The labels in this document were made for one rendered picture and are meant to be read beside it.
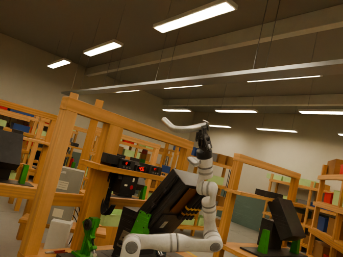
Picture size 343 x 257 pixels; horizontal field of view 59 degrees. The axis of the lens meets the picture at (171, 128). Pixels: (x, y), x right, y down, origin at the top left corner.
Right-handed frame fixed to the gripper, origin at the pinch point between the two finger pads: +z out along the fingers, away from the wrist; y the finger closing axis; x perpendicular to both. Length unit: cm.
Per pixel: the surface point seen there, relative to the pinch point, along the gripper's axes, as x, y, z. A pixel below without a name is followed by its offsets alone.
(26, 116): 164, -750, -129
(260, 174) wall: -592, -795, -523
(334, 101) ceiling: -626, -499, -186
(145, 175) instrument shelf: 8, -103, -67
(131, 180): 20, -98, -66
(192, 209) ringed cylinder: -17, -67, -87
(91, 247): 60, -65, -91
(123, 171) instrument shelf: 26, -93, -54
